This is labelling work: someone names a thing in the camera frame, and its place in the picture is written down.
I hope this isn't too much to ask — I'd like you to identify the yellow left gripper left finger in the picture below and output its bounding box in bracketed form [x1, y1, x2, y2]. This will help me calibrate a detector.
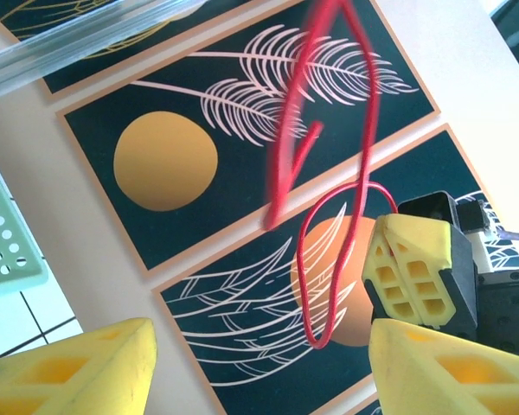
[0, 317, 158, 415]

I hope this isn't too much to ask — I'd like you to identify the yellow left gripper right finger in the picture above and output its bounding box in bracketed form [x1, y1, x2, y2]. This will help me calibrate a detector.
[368, 318, 519, 415]

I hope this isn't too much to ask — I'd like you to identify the thin red cable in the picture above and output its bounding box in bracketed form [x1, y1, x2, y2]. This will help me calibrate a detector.
[299, 0, 400, 350]

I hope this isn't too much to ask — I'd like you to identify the pale green plastic basket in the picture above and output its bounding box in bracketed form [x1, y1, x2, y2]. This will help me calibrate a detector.
[0, 142, 49, 297]

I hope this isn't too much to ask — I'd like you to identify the aluminium corner post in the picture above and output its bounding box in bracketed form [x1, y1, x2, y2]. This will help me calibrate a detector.
[0, 0, 202, 103]

